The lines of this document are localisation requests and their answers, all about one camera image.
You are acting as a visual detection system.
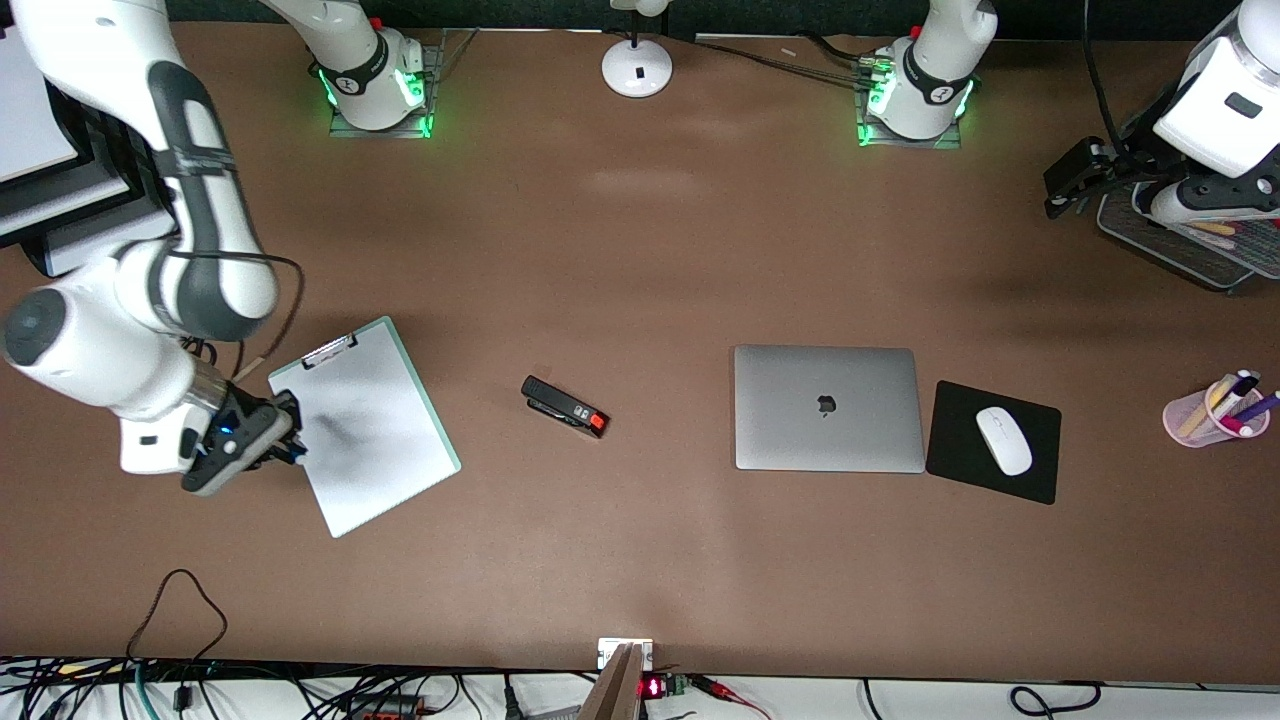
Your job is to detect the silver laptop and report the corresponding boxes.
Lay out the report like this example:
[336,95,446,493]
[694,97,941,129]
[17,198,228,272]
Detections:
[733,345,927,474]

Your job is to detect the yellow marker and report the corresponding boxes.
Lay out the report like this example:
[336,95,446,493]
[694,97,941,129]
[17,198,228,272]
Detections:
[1178,375,1237,438]

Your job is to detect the white marker with black cap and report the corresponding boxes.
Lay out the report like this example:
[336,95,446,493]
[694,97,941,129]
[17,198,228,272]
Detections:
[1222,369,1263,419]

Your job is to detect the black mesh desk tray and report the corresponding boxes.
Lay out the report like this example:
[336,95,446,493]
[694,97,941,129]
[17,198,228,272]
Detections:
[1097,190,1280,295]

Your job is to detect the mint clipboard with white paper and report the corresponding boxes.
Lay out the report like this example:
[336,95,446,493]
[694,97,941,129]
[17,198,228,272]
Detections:
[267,316,463,539]

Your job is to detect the white computer mouse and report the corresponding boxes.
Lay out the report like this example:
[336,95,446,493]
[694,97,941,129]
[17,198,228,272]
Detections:
[975,405,1034,477]

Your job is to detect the pink mesh pen cup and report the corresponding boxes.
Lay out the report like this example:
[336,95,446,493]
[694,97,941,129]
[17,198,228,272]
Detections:
[1163,377,1271,448]

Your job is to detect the black mouse pad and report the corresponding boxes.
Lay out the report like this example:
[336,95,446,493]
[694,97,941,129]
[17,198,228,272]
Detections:
[925,379,1063,506]

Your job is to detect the black stapler with orange tip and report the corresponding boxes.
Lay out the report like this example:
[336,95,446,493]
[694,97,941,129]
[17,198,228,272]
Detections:
[520,375,610,439]

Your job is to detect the black power strip with orange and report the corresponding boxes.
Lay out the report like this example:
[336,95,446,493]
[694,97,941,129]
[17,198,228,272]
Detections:
[340,695,431,720]

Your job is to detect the black stacked document tray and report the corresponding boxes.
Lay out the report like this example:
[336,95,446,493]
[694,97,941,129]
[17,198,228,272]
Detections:
[0,25,181,279]

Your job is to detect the white round stand base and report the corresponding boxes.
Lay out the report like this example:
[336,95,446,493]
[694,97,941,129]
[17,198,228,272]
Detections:
[601,0,674,99]

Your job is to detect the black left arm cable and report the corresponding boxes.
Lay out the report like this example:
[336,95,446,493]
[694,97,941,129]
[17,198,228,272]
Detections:
[1083,0,1131,153]

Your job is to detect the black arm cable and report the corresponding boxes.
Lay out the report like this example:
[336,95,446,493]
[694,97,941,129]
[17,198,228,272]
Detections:
[1083,0,1131,153]
[180,250,305,386]

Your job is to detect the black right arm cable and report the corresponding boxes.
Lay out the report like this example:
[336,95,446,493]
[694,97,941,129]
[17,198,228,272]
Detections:
[180,250,305,386]

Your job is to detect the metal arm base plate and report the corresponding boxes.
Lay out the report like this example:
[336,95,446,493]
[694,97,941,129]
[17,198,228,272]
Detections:
[328,28,481,140]
[856,45,964,151]

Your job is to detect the thin black cable loop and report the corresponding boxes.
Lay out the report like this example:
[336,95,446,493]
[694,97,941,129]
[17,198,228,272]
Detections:
[127,569,229,663]

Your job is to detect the thick black cable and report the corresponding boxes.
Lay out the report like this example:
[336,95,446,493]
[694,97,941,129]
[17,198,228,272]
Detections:
[795,30,876,69]

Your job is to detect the thin black cable pair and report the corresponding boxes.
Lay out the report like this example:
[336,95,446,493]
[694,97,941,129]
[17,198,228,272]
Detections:
[690,38,869,87]

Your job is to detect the grey camera stand post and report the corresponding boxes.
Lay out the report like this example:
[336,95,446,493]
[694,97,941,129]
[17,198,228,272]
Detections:
[578,642,646,720]

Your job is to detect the black looped cable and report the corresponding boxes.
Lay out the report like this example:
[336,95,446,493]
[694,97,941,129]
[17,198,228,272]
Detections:
[1008,680,1103,719]

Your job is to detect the red wire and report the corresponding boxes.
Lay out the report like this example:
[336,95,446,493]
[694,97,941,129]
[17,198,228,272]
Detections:
[690,675,773,720]

